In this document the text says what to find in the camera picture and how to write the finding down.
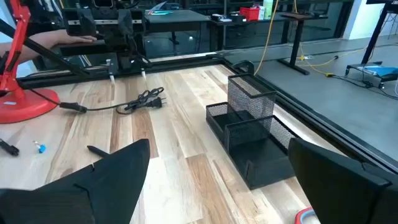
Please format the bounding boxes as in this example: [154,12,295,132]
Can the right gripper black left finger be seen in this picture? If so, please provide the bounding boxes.
[0,139,151,224]

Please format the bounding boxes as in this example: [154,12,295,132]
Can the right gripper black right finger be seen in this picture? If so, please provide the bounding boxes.
[288,138,398,224]

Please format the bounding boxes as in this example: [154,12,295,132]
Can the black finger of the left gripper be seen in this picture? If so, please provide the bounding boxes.
[76,8,97,37]
[117,9,135,35]

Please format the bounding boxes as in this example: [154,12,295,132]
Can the red grey-handled scissors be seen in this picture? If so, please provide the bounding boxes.
[294,205,317,224]

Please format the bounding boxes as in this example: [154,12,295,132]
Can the black pen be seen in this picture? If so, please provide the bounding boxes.
[86,144,110,158]
[0,138,20,157]

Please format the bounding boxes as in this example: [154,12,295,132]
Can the blue binder clip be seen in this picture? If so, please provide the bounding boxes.
[32,140,47,154]

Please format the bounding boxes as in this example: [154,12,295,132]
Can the black mesh desk organizer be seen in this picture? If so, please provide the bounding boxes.
[205,73,300,190]

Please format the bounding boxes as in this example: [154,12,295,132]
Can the person's forearm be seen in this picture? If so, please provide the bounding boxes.
[0,33,50,63]

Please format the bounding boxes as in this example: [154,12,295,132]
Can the black office desk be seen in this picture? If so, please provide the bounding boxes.
[144,9,212,54]

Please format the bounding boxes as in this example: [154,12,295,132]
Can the person's hand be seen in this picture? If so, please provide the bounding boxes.
[46,29,98,48]

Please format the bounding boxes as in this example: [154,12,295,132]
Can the teal papers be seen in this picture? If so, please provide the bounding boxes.
[148,9,174,16]

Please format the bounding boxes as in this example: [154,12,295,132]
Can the red desk lamp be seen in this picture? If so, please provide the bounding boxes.
[0,0,60,124]

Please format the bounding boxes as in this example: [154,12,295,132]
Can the red box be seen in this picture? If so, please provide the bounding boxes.
[239,6,261,22]

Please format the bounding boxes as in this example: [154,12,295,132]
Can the blue board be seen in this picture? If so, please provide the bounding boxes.
[357,65,398,78]

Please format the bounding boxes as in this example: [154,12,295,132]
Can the green container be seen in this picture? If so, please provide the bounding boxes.
[262,0,274,20]

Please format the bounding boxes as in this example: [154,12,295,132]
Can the black standing desk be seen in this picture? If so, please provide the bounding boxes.
[208,12,329,76]

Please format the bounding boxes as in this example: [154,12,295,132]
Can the black rolling stand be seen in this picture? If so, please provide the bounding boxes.
[345,0,398,91]

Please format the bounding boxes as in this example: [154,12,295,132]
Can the black aluminium table frame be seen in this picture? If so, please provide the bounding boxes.
[0,18,398,175]

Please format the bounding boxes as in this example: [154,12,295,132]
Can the black frame clamp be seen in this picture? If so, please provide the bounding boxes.
[231,60,256,76]

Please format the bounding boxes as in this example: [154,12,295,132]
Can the yellow cable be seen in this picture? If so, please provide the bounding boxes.
[254,0,369,78]

